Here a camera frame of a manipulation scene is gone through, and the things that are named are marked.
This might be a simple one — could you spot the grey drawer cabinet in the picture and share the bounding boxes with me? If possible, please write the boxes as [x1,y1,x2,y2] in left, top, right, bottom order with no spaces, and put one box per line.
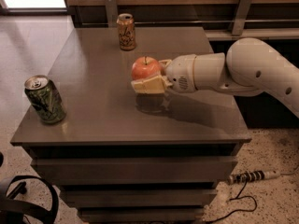
[12,28,250,224]

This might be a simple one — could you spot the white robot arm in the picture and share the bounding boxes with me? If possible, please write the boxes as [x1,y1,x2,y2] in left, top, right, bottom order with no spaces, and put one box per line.
[132,38,299,117]

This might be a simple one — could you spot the orange soda can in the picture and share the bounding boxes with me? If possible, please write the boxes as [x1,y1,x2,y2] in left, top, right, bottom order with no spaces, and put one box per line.
[117,13,135,50]

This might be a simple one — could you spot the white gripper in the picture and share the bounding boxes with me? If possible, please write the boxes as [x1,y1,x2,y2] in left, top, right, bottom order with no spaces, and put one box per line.
[131,54,196,94]

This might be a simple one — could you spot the metal wall bracket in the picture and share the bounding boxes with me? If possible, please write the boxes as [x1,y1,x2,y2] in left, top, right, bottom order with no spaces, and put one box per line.
[231,0,252,36]
[105,0,118,27]

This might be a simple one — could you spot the black power cable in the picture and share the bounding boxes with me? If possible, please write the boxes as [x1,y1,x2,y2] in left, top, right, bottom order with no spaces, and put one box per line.
[206,180,258,224]

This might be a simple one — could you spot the right metal wall bracket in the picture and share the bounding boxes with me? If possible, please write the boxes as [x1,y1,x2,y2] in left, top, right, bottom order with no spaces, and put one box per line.
[231,0,252,36]

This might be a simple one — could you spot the white power strip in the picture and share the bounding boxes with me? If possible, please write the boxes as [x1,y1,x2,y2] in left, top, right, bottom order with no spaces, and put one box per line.
[227,170,280,185]

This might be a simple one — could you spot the green soda can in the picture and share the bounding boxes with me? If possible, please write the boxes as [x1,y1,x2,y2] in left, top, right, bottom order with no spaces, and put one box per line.
[24,75,66,124]

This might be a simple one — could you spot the left metal wall bracket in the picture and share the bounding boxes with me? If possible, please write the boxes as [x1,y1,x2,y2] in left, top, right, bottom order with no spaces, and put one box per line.
[105,0,118,27]

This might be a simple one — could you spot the red apple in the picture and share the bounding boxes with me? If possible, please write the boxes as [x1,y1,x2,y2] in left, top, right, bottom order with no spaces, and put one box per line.
[131,56,162,80]

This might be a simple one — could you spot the horizontal metal rail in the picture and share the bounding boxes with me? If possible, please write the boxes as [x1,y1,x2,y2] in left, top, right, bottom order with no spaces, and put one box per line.
[81,19,299,27]

